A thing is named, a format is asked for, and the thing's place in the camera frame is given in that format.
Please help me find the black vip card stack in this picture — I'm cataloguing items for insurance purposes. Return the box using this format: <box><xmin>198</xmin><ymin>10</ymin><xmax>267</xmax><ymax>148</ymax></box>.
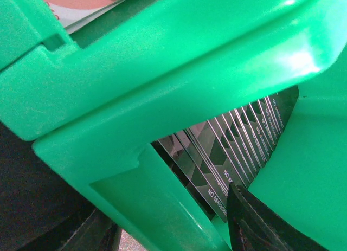
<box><xmin>152</xmin><ymin>86</ymin><xmax>299</xmax><ymax>221</ymax></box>

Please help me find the red white card stack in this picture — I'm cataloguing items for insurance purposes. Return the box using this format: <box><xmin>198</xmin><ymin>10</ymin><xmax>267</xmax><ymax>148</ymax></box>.
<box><xmin>44</xmin><ymin>0</ymin><xmax>125</xmax><ymax>34</ymax></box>

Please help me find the green bin with black cards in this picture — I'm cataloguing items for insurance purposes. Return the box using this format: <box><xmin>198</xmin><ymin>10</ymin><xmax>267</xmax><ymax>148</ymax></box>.
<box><xmin>1</xmin><ymin>0</ymin><xmax>346</xmax><ymax>250</ymax></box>

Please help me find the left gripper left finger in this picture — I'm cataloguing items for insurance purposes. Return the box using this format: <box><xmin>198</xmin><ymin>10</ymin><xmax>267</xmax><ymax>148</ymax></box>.
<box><xmin>40</xmin><ymin>209</ymin><xmax>121</xmax><ymax>250</ymax></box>

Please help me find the green bin with red cards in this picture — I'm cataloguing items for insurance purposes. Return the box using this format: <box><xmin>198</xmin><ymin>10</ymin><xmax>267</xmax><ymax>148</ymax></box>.
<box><xmin>1</xmin><ymin>0</ymin><xmax>80</xmax><ymax>71</ymax></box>

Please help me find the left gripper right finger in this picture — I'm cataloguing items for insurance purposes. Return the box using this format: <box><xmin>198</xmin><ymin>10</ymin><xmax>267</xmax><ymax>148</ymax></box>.
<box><xmin>227</xmin><ymin>183</ymin><xmax>326</xmax><ymax>250</ymax></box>

